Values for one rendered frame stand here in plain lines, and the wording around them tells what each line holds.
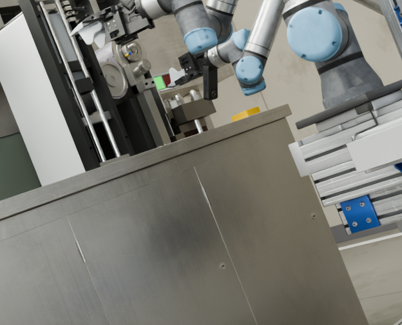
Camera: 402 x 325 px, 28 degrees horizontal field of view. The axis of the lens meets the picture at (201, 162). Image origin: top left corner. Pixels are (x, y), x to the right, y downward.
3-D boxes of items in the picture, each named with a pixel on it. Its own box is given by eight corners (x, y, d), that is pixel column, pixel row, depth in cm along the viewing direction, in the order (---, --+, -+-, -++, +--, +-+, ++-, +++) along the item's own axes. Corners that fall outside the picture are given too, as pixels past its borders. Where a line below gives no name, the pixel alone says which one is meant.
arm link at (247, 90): (243, 95, 239) (230, 61, 240) (244, 98, 251) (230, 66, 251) (268, 86, 239) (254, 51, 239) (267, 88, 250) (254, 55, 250)
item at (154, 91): (166, 113, 272) (145, 62, 272) (123, 135, 288) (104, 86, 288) (167, 113, 272) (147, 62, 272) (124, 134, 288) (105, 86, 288)
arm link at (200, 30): (229, 43, 199) (212, 2, 200) (213, 42, 189) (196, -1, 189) (201, 56, 202) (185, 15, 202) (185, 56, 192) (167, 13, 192)
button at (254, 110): (248, 117, 258) (245, 109, 258) (233, 124, 263) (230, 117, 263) (261, 112, 264) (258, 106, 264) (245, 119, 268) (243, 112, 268)
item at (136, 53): (142, 63, 267) (124, 55, 262) (138, 65, 268) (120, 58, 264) (142, 43, 270) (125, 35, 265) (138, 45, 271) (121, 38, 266)
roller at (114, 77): (105, 99, 254) (91, 64, 254) (60, 125, 271) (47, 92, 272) (132, 93, 263) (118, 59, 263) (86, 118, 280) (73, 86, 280)
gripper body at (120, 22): (104, 43, 198) (145, 22, 193) (94, 11, 199) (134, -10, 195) (120, 47, 205) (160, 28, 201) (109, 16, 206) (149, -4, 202)
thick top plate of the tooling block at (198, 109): (187, 120, 272) (180, 104, 272) (114, 155, 299) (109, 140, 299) (216, 111, 284) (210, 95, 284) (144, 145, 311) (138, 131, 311)
